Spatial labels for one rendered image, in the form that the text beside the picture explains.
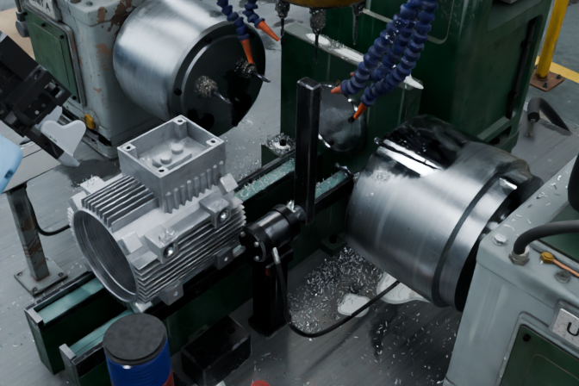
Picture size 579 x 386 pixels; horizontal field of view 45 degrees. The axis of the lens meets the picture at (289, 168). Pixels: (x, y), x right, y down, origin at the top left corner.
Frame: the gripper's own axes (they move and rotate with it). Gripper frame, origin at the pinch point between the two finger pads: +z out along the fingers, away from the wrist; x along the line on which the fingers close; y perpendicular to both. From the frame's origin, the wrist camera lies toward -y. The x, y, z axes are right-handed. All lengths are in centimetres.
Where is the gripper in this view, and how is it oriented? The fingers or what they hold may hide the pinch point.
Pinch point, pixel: (60, 157)
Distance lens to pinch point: 101.3
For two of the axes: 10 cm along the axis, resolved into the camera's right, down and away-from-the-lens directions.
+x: -7.1, -4.5, 5.4
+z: 3.4, 4.6, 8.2
